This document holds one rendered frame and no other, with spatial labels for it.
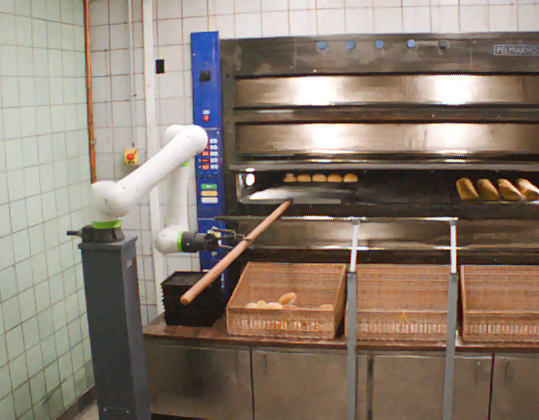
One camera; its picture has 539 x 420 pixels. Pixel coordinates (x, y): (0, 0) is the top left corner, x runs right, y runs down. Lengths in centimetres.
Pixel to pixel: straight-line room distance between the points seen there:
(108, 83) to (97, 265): 151
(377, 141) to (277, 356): 124
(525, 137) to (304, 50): 128
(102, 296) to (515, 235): 218
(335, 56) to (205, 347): 168
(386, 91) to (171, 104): 121
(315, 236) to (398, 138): 71
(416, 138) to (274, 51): 90
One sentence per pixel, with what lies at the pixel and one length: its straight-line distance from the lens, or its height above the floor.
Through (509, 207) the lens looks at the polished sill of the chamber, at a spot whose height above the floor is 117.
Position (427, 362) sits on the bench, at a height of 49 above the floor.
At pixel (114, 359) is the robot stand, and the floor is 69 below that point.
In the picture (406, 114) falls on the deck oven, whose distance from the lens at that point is 376.
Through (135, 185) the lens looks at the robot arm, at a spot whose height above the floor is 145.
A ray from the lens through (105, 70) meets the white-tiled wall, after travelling 418.
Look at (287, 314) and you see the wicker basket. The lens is 350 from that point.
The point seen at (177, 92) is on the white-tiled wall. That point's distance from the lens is 400.
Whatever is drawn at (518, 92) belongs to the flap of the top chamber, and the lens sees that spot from 379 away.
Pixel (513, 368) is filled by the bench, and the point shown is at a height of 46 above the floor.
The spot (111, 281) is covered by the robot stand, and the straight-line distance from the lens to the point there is 295.
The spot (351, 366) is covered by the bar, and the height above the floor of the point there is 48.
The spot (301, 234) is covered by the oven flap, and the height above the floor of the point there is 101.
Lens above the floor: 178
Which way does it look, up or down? 9 degrees down
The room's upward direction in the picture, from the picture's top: 2 degrees counter-clockwise
